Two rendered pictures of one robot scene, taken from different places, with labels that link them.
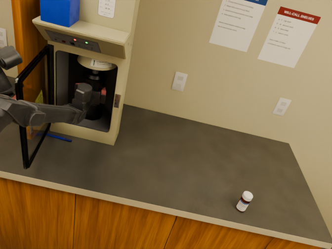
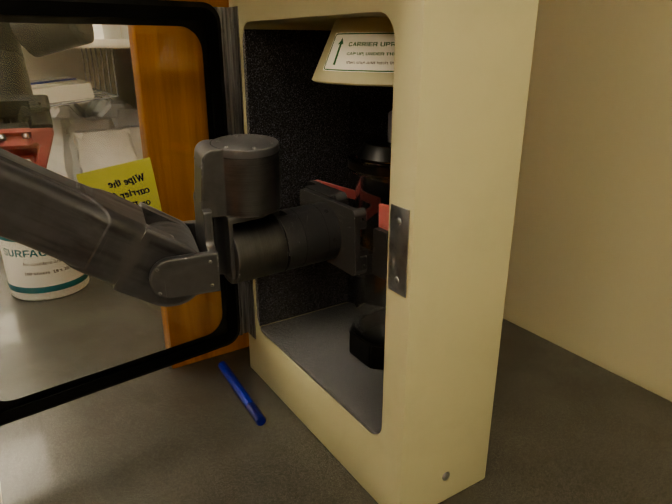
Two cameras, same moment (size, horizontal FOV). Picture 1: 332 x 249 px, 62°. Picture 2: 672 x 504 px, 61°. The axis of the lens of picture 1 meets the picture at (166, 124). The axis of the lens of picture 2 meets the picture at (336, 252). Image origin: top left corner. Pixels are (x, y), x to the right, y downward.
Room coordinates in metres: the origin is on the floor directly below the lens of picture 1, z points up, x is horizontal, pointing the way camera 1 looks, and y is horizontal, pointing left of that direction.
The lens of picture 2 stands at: (0.79, -0.10, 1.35)
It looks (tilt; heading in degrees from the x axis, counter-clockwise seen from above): 20 degrees down; 61
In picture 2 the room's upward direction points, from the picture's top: straight up
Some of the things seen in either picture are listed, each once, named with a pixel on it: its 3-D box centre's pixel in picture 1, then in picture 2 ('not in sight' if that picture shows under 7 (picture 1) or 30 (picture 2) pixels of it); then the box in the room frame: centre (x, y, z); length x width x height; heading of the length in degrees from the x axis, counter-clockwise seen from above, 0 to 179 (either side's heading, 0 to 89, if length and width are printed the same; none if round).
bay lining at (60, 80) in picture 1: (93, 82); (404, 197); (1.14, 0.39, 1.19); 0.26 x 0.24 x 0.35; 94
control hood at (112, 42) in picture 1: (83, 40); not in sight; (0.96, 0.38, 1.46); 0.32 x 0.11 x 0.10; 94
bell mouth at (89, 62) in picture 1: (98, 55); (405, 50); (1.12, 0.37, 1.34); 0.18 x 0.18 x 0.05
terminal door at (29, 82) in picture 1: (36, 107); (96, 211); (0.84, 0.50, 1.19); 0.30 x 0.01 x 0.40; 10
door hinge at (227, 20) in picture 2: (50, 88); (237, 188); (1.00, 0.53, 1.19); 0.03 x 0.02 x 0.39; 94
